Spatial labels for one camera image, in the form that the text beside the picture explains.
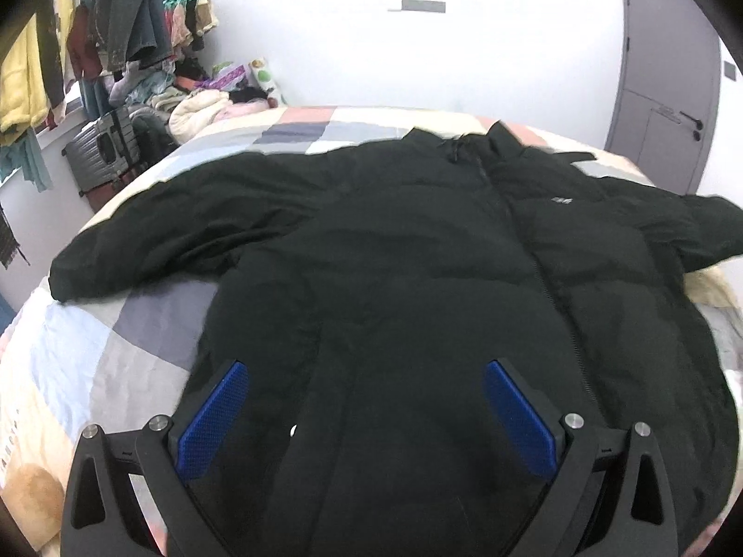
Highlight black door handle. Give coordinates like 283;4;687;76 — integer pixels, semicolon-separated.
679;111;704;142

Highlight grey wall light switch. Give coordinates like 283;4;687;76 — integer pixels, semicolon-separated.
723;60;736;82

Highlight grey wall panel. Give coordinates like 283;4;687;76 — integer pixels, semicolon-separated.
389;0;447;14

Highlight dotted white pillow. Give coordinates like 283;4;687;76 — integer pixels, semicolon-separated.
249;58;286;107

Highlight yellow fluffy hanging coat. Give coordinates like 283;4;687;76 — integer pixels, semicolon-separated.
0;15;49;146

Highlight grey hard-shell suitcase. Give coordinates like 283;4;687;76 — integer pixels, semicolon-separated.
62;107;142;196

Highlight black puffer jacket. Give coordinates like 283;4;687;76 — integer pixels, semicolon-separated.
48;121;743;557

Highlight dark grey hanging jacket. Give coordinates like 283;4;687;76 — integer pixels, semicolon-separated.
91;0;171;73

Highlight grey bedroom door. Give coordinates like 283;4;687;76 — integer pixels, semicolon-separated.
605;0;720;194

